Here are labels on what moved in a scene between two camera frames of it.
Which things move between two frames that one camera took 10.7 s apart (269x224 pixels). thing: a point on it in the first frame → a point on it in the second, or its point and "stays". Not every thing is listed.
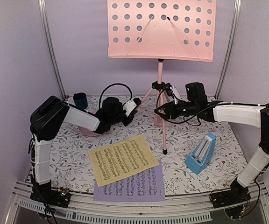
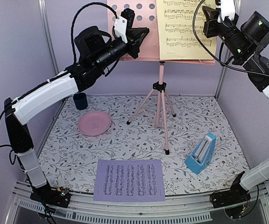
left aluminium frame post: (44, 11) stays
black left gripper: (126, 123) → (139, 34)
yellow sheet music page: (120, 159) → (180, 24)
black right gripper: (167, 107) → (210, 14)
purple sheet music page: (146, 185) stays
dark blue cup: (80, 99) stays
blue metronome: (202, 154) stays
